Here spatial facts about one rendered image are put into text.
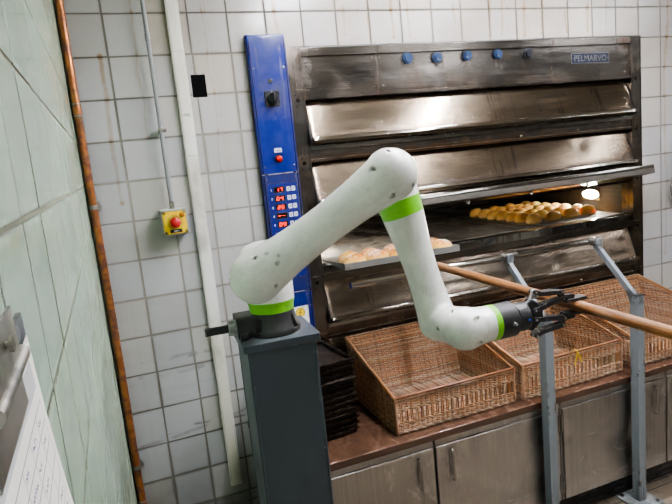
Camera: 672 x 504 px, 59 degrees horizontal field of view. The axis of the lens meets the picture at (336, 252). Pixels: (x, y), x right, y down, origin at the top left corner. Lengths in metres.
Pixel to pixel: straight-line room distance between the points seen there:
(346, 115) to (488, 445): 1.48
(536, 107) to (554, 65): 0.24
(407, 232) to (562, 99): 1.86
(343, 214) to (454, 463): 1.37
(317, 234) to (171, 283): 1.18
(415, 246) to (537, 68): 1.80
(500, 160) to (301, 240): 1.78
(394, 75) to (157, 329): 1.48
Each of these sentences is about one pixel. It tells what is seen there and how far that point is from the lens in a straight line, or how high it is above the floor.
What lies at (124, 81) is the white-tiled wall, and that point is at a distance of 2.44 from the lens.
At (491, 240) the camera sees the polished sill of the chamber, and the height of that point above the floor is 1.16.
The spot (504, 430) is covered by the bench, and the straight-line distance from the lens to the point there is 2.58.
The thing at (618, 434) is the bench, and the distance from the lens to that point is 3.01.
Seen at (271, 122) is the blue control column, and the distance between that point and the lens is 2.48.
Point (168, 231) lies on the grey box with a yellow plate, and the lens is 2.36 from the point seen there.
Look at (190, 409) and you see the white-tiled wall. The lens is 2.61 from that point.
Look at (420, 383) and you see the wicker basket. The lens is 2.80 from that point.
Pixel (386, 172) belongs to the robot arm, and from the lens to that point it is 1.35.
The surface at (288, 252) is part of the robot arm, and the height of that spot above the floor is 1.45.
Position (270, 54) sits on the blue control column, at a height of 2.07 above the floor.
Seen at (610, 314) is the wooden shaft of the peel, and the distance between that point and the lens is 1.64.
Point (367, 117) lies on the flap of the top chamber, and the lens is 2.66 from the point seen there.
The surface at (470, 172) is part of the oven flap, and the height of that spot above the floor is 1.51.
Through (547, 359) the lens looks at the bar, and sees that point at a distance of 2.53.
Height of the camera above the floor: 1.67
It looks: 10 degrees down
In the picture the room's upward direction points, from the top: 6 degrees counter-clockwise
